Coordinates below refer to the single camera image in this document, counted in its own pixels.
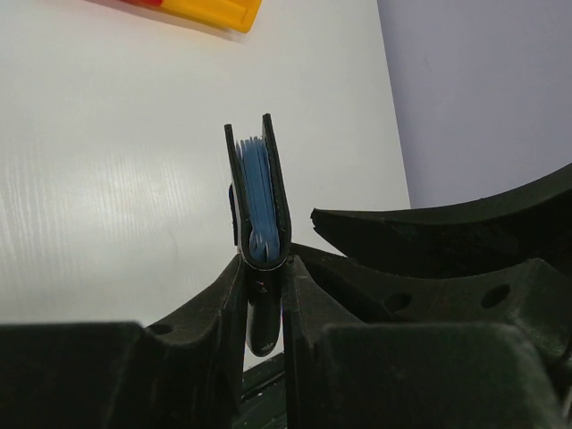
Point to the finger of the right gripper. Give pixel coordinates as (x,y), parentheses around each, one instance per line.
(481,236)
(533,296)

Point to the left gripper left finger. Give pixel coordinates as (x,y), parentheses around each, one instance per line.
(184,371)

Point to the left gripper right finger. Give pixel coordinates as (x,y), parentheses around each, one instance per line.
(342,372)

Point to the black leather card holder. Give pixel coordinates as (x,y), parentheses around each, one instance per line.
(263,280)

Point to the yellow plastic bin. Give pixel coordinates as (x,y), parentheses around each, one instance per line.
(230,14)

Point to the red plastic bin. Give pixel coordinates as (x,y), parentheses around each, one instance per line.
(138,3)

